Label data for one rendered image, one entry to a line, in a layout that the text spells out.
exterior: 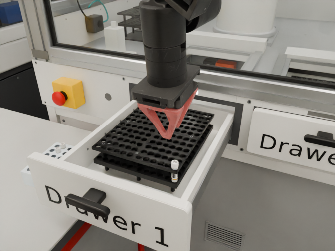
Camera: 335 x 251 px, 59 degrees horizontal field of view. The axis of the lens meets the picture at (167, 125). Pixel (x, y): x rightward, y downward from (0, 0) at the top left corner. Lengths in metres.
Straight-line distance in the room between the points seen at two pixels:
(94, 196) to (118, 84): 0.40
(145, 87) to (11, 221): 0.41
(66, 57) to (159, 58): 0.52
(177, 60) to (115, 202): 0.23
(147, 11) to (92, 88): 0.51
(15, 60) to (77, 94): 0.56
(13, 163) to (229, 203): 0.58
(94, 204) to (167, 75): 0.21
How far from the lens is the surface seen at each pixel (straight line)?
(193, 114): 0.68
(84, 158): 0.62
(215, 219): 0.94
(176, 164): 0.51
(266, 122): 0.67
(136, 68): 0.75
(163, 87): 0.41
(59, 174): 0.51
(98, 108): 0.87
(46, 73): 0.95
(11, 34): 1.35
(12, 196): 0.75
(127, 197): 0.45
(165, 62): 0.39
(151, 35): 0.38
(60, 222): 0.65
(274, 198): 0.83
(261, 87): 0.65
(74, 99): 0.85
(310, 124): 0.66
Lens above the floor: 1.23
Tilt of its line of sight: 31 degrees down
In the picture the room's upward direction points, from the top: straight up
